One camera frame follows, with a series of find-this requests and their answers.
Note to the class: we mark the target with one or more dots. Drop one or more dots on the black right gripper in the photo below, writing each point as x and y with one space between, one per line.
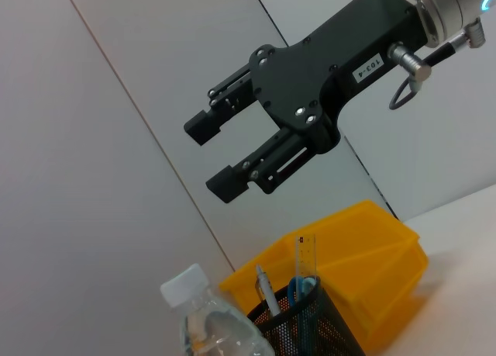
333 80

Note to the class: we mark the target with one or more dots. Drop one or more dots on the clear plastic ruler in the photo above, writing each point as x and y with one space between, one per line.
305 261

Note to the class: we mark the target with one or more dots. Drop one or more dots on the silver white pen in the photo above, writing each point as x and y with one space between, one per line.
267 292

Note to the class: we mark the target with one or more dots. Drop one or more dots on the blue scissors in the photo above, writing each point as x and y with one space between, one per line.
300 290

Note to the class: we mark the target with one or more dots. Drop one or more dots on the clear green-label water bottle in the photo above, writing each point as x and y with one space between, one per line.
209 325

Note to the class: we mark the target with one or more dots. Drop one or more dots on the black mesh pen holder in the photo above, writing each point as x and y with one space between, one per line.
310 329

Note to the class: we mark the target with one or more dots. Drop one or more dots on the yellow plastic bin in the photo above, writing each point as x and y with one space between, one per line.
368 263

